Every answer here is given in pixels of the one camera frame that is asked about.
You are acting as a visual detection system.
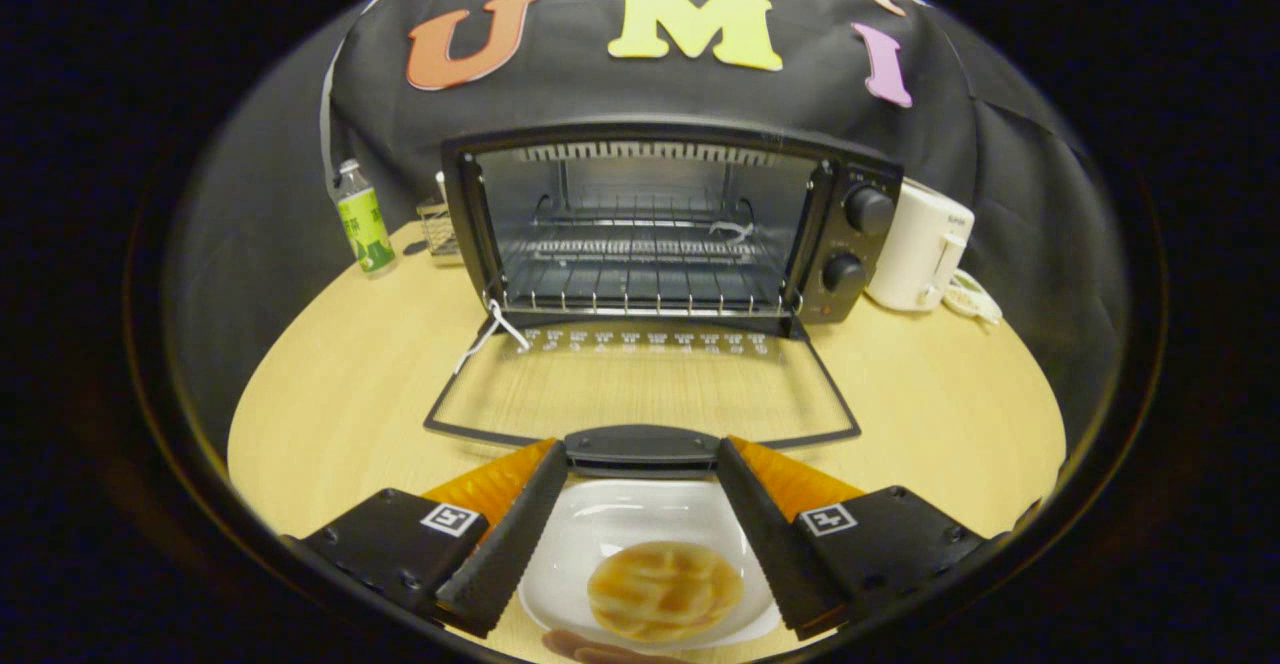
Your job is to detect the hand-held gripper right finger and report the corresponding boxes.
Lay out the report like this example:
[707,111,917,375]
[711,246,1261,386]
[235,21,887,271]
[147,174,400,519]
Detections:
[715,436,1011,642]

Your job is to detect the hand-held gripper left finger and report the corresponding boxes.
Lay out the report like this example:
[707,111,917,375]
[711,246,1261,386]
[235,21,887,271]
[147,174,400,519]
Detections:
[283,437,571,639]

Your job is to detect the white square plate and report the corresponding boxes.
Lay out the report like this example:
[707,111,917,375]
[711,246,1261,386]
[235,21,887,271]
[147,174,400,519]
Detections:
[518,479,783,651]

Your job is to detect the golden scored bread bun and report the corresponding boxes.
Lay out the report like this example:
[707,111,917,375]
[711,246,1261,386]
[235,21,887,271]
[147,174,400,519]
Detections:
[587,541,745,644]

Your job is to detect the black toaster oven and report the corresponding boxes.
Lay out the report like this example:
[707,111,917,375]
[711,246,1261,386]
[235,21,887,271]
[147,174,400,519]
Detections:
[424,122,904,477]

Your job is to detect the white pop-up toaster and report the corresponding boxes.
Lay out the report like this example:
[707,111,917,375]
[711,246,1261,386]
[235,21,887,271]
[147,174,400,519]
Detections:
[865,180,976,313]

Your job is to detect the clear glass holder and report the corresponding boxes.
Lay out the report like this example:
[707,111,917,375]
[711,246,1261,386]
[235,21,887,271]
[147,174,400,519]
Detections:
[417,172,463,265]

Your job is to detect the green label plastic bottle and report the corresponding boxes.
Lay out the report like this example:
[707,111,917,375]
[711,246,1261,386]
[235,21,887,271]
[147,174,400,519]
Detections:
[333,159,398,277]

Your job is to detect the black backdrop cloth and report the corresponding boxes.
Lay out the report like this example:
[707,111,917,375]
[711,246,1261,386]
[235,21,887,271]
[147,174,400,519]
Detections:
[165,0,1131,445]

